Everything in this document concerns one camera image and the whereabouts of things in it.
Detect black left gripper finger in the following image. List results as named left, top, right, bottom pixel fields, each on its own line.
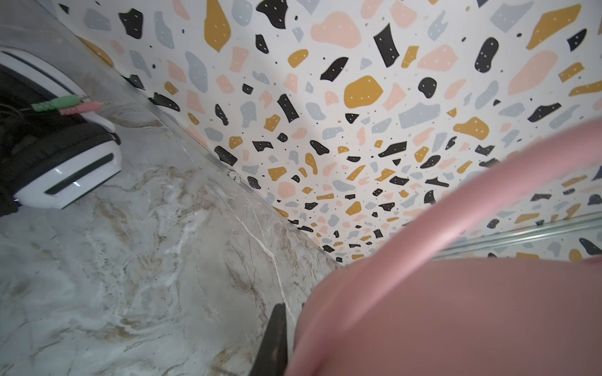
left=249, top=303, right=288, bottom=376

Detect pink headphones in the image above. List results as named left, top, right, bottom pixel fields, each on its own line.
left=285, top=119, right=601, bottom=375

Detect white black headphones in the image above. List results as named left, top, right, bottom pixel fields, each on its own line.
left=1, top=47, right=122, bottom=216

